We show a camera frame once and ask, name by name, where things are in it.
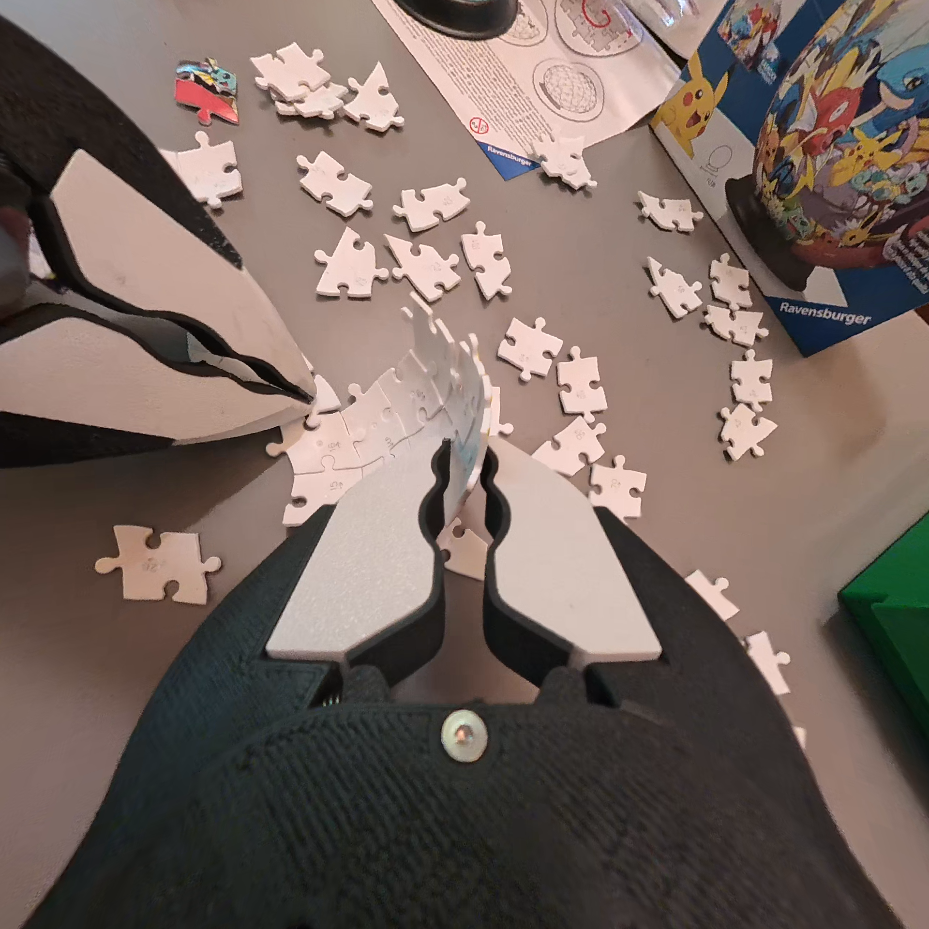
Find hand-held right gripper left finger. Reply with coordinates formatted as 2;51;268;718
265;439;454;685

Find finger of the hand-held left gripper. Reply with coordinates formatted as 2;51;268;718
0;303;313;444
45;149;318;405

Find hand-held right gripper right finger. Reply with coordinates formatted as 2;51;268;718
482;435;663;685

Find joined pair of puzzle pieces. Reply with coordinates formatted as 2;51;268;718
158;131;244;211

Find assembled curved puzzle section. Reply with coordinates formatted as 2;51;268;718
341;290;515;527

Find white puzzle pieces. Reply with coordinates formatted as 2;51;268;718
94;42;808;749

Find red and teal puzzle piece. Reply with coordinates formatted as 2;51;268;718
174;58;240;126

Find blue cardboard puzzle box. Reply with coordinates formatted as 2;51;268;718
648;0;929;358

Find person's left hand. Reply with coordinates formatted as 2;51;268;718
0;203;31;316

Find green plastic bin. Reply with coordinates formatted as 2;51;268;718
838;511;929;724

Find printed instruction leaflet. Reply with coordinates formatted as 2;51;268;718
370;0;683;182

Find black round display stand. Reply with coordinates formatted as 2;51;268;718
392;0;518;41

